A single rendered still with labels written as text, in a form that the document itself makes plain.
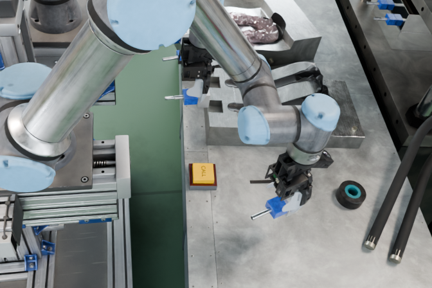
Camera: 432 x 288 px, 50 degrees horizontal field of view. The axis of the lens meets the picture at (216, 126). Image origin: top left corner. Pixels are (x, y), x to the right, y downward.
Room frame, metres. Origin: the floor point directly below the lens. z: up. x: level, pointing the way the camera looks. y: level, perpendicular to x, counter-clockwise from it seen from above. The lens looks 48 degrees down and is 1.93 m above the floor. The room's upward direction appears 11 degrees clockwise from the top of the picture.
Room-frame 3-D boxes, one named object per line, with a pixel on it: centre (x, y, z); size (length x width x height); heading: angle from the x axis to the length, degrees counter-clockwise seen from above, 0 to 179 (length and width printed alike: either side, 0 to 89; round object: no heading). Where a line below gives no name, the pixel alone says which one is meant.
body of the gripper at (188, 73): (0.99, 0.09, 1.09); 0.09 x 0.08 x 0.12; 110
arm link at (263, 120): (0.65, -0.10, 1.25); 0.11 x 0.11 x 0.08; 17
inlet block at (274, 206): (0.65, -0.18, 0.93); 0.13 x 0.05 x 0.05; 127
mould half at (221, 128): (1.10, -0.20, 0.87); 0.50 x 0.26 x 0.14; 102
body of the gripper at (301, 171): (0.66, -0.19, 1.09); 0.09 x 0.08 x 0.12; 127
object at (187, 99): (0.99, 0.10, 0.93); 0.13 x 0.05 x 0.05; 110
